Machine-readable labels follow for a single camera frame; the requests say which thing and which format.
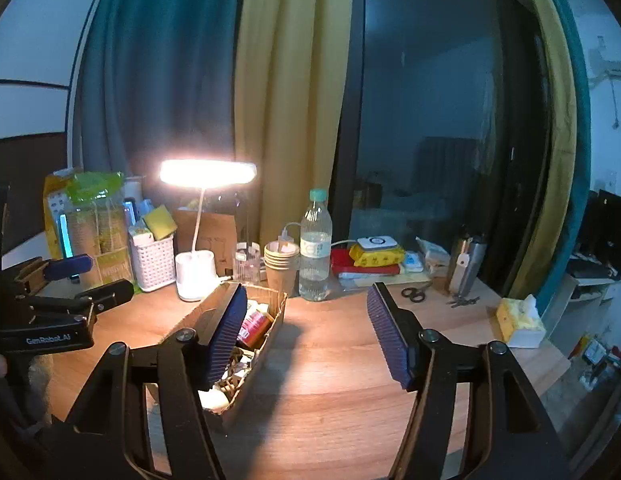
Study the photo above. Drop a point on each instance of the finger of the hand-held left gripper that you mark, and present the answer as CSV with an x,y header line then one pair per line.
x,y
108,296
68,267

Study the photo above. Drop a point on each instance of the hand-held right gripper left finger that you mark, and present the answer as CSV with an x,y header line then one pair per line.
x,y
228,330

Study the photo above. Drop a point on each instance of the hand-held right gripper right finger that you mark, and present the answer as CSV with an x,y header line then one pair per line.
x,y
385,332

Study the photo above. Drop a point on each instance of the red and yellow tin can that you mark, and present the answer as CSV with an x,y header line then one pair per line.
x,y
255,327

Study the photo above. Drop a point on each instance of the white pill bottle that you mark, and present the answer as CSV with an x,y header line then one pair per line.
x,y
258,306

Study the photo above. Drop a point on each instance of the brown cardboard box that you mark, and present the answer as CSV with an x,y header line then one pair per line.
x,y
270,340

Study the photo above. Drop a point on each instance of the tablet with lit screen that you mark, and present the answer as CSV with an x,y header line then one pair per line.
x,y
65,240

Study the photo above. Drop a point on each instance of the green bag of paper cups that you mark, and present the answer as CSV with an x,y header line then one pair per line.
x,y
98,230

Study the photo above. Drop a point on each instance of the black scissors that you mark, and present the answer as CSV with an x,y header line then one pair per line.
x,y
415,294

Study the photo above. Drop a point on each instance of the white woven plastic basket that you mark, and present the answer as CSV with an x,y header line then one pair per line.
x,y
153,265

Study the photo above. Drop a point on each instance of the yellow printed package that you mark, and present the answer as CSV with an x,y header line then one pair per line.
x,y
53,200

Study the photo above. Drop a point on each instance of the blue and white packet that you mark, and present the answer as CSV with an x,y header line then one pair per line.
x,y
413,261

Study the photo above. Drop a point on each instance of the stack of brown paper cups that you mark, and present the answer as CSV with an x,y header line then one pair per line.
x,y
280,272

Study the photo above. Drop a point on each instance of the bunch of keys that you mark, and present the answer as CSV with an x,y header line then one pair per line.
x,y
463,301

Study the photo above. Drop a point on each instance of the yellow sponge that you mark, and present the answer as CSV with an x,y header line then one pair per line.
x,y
159,224

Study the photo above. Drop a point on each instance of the white round-cornered device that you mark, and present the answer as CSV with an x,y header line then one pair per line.
x,y
376,242

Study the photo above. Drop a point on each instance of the brown cardboard lamp package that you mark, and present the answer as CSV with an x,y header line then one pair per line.
x,y
218,240

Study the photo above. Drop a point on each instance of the white paper packet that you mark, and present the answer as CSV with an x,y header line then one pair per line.
x,y
433,255

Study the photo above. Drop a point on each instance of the clear water bottle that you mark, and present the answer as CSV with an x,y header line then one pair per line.
x,y
315,260

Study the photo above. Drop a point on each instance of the steel thermos flask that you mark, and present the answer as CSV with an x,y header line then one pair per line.
x,y
465,265

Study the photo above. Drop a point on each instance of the yellow tissue box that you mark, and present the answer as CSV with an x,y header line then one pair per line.
x,y
518,322

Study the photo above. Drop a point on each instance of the white desk lamp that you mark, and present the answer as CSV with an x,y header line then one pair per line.
x,y
205,171

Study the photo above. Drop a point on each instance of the white television stand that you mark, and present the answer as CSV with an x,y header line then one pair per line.
x,y
575,300

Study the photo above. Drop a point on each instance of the wide teal curtain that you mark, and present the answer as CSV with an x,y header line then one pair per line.
x,y
160,60

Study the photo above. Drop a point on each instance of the black television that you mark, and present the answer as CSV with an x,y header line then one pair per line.
x,y
610,235

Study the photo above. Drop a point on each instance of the dark glass window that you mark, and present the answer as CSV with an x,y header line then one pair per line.
x,y
430,85

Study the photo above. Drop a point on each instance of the wide yellow curtain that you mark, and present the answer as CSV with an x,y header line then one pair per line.
x,y
290,85

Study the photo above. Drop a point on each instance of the narrow yellow curtain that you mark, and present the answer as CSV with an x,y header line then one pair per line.
x,y
560,135

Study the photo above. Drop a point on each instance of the white air conditioner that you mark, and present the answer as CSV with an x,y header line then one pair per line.
x,y
613,60

